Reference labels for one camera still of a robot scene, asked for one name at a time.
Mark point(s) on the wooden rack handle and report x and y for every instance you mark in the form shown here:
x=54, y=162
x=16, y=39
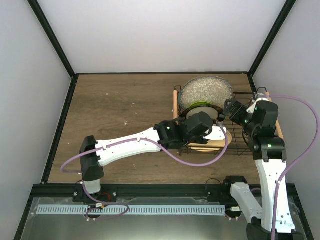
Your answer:
x=277, y=123
x=175, y=104

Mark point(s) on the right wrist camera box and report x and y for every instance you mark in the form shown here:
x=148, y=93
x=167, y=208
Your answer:
x=258, y=95

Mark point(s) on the white slotted cable duct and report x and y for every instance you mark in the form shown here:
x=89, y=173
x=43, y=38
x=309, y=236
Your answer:
x=135, y=210

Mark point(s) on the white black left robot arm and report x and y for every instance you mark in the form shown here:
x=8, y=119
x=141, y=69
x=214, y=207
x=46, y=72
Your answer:
x=167, y=135

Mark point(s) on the black wire dish rack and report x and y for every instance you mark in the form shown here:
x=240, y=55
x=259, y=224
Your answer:
x=238, y=145

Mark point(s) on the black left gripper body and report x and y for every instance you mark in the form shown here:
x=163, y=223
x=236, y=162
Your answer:
x=189, y=140

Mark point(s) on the glossy black plate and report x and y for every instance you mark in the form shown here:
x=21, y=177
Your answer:
x=220, y=117

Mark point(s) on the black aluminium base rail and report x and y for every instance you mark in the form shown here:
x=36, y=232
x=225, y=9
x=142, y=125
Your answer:
x=214, y=193

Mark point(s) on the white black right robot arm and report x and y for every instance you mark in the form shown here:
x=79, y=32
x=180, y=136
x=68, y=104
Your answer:
x=271, y=219

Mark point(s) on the green plate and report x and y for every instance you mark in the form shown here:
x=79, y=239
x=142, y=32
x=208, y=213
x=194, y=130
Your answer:
x=199, y=104

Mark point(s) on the orange plate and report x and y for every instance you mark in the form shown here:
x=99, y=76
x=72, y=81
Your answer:
x=210, y=146

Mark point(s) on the right wooden rack handle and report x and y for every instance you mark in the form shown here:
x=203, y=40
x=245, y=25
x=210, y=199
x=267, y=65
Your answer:
x=277, y=123

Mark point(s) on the left wooden rack handle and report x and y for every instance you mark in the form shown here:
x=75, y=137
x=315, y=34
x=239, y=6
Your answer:
x=175, y=104

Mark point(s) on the black cage frame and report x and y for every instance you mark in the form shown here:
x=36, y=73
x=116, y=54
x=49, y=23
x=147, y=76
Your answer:
x=36, y=7

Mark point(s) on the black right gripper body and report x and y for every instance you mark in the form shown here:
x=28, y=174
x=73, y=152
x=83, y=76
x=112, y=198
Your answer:
x=236, y=117

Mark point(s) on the speckled grey large plate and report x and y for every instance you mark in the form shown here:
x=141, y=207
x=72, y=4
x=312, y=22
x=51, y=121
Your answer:
x=211, y=90

